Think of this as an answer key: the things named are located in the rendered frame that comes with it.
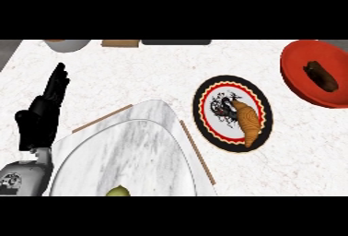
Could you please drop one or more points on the yellow-green fruit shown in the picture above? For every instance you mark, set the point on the yellow-green fruit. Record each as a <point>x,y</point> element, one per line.
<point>118,191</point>

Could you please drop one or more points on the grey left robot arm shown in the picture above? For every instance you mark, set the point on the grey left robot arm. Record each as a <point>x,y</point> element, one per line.
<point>25,176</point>

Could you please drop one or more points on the grey round bowl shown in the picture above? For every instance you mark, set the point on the grey round bowl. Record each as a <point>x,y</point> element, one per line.
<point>66,44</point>

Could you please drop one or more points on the dark grey flat object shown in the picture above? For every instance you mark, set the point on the dark grey flat object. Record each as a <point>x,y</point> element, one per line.
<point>177,42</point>

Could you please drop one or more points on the dark brown food piece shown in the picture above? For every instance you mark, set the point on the dark brown food piece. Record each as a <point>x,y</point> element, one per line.
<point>321,76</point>

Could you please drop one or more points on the white marble bowl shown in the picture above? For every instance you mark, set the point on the white marble bowl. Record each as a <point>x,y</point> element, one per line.
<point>131,159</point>

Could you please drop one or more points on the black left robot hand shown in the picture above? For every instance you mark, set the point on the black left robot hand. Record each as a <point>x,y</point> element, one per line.
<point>43,116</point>

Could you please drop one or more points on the tan wooden block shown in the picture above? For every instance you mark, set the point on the tan wooden block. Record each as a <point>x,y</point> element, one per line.
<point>119,43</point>

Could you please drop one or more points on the orange sweet potato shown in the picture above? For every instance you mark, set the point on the orange sweet potato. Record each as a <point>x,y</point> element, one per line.
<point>249,123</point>

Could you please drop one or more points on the white marble cutting board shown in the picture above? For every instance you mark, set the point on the white marble cutting board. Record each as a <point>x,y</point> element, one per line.
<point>153,113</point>

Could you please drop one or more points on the black rimmed patterned plate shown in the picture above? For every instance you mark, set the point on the black rimmed patterned plate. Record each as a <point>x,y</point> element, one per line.
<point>212,129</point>

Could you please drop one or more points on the red bowl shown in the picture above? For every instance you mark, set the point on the red bowl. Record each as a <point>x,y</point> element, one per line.
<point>308,80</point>

